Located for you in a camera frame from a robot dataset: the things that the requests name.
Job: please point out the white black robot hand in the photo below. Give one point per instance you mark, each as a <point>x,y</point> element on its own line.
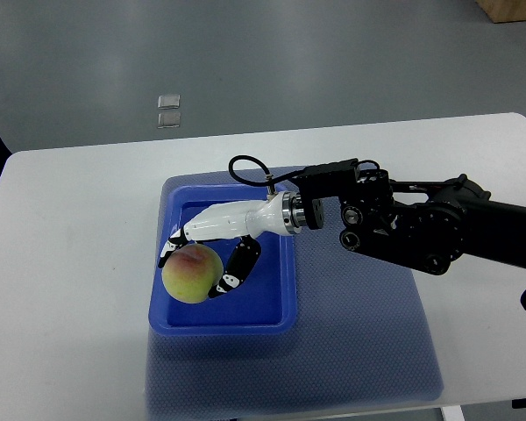
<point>281,214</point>

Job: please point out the yellow-red peach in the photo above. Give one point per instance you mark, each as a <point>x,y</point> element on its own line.
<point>190,272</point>

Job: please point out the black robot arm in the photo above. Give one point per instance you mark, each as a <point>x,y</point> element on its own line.
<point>421,225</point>

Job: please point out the upper metal floor plate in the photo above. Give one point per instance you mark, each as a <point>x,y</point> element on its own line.
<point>169,101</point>

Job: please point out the blue plastic tray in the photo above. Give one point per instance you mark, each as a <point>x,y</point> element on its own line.
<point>264,303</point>

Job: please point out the blue-grey mesh mat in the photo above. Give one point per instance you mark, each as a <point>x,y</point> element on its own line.
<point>360,337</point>

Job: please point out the white table leg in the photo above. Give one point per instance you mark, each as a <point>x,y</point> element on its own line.
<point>452,413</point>

